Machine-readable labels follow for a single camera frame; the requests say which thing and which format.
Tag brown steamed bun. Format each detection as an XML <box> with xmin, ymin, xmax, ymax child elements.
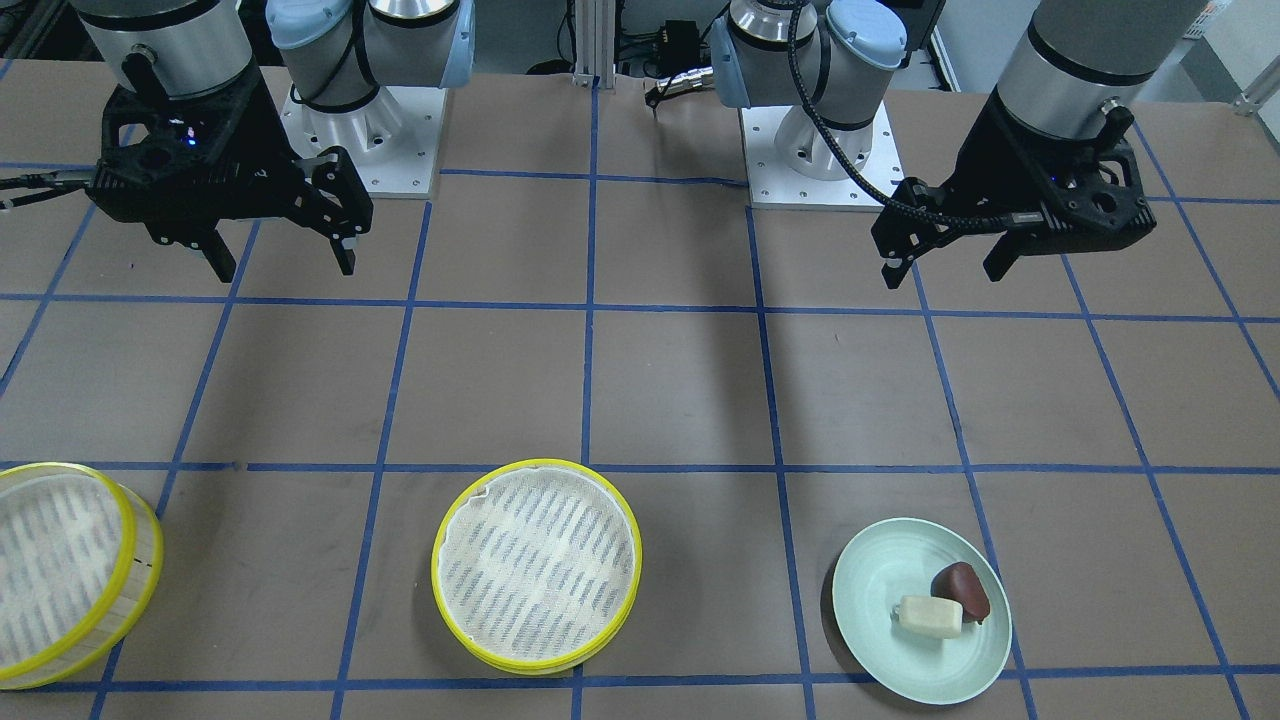
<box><xmin>931</xmin><ymin>561</ymin><xmax>992</xmax><ymax>625</ymax></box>

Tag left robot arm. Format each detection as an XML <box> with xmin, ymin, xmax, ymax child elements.
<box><xmin>710</xmin><ymin>1</ymin><xmax>1203</xmax><ymax>288</ymax></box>

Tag aluminium frame post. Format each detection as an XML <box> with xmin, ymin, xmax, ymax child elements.
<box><xmin>571</xmin><ymin>0</ymin><xmax>620</xmax><ymax>90</ymax></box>

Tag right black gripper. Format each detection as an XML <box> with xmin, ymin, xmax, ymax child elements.
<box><xmin>90</xmin><ymin>76</ymin><xmax>372</xmax><ymax>284</ymax></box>

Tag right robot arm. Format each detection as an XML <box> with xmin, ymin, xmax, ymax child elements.
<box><xmin>73</xmin><ymin>1</ymin><xmax>475</xmax><ymax>283</ymax></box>

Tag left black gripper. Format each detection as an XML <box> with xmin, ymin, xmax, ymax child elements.
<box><xmin>872</xmin><ymin>94</ymin><xmax>1157</xmax><ymax>290</ymax></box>

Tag white steamed bun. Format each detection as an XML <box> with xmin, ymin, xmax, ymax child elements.
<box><xmin>892</xmin><ymin>594</ymin><xmax>964</xmax><ymax>641</ymax></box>

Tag yellow steamer basket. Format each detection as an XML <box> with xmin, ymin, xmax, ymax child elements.
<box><xmin>1</xmin><ymin>462</ymin><xmax>164</xmax><ymax>691</ymax></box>
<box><xmin>429</xmin><ymin>457</ymin><xmax>644</xmax><ymax>676</ymax></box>

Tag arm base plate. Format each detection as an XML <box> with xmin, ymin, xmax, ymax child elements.
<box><xmin>282</xmin><ymin>86</ymin><xmax>451</xmax><ymax>200</ymax></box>
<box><xmin>739</xmin><ymin>102</ymin><xmax>905</xmax><ymax>213</ymax></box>

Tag light green plate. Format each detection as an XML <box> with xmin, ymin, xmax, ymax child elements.
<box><xmin>831</xmin><ymin>518</ymin><xmax>1012</xmax><ymax>705</ymax></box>

